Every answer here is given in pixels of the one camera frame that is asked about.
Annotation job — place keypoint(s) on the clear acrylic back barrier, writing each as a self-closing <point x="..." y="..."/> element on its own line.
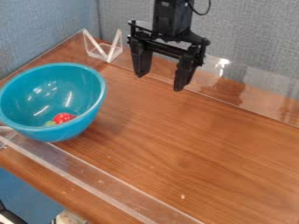
<point x="258" y="90"/>

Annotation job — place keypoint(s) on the pale object under table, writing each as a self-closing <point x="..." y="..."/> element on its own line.
<point x="69" y="217"/>

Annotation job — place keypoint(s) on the clear acrylic corner bracket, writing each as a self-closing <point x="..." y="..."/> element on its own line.
<point x="103" y="51"/>

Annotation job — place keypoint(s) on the blue plastic bowl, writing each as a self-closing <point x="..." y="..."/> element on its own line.
<point x="47" y="90"/>

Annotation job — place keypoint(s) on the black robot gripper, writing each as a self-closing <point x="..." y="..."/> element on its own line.
<point x="169" y="36"/>

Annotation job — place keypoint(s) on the red toy strawberry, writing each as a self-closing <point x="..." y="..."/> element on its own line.
<point x="61" y="118"/>

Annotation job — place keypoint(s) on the clear acrylic barrier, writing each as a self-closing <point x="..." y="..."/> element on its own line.
<point x="105" y="186"/>
<point x="258" y="90"/>

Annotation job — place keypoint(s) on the dark object bottom left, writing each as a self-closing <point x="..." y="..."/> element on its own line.
<point x="9" y="217"/>

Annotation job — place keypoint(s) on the clear acrylic front barrier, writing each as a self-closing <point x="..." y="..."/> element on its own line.
<point x="105" y="186"/>

